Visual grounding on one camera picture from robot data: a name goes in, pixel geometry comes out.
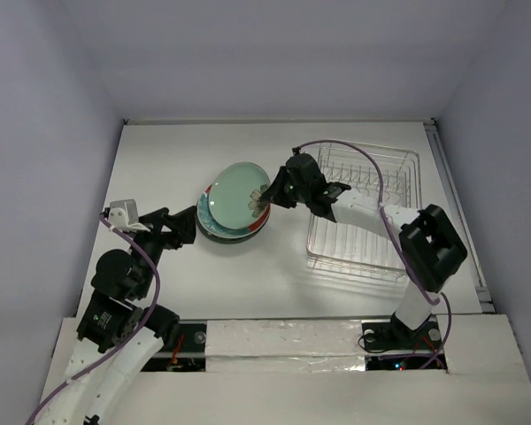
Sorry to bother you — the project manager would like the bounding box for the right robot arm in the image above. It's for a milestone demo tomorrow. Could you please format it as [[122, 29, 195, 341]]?
[[258, 151, 467, 353]]

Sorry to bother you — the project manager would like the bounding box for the red plate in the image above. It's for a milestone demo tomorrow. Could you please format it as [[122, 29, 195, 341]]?
[[196, 182, 272, 238]]

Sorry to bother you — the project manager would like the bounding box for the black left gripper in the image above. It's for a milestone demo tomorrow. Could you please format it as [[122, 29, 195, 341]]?
[[132, 204, 197, 296]]

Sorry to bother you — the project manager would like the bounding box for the white back edge rail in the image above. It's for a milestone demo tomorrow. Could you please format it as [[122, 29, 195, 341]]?
[[123, 118, 437, 126]]

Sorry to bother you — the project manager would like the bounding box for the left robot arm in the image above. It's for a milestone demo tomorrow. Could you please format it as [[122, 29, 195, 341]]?
[[27, 199, 196, 424]]

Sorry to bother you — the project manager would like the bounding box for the green floral plate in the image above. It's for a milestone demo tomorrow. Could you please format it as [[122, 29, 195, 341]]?
[[208, 162, 270, 229]]

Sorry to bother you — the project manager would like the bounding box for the metal wire dish rack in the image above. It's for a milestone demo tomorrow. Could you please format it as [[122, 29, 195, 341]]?
[[306, 142, 422, 279]]

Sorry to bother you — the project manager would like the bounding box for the foil covered front panel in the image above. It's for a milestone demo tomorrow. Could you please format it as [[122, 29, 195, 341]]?
[[204, 320, 366, 374]]

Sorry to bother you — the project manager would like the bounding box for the dark blue patterned plate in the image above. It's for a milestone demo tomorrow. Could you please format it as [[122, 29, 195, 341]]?
[[196, 209, 271, 244]]

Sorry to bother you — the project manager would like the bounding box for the right side aluminium rail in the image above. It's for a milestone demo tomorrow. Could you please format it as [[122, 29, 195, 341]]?
[[423, 122, 496, 314]]

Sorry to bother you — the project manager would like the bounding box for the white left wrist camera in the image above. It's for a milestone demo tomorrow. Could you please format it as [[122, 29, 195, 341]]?
[[101, 199, 150, 233]]

